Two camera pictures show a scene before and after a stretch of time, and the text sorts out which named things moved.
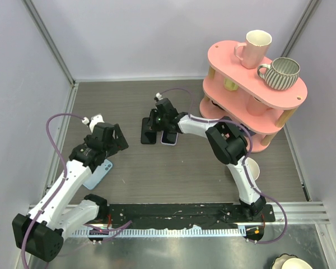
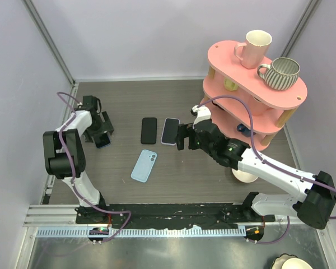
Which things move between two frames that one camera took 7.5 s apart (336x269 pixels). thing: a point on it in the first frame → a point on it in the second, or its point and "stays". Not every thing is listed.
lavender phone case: (169, 138) stays
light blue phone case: (95, 179) → (144, 165)
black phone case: (148, 136) stays
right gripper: (152, 120) → (184, 130)
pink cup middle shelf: (255, 107) stays
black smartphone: (169, 138) stays
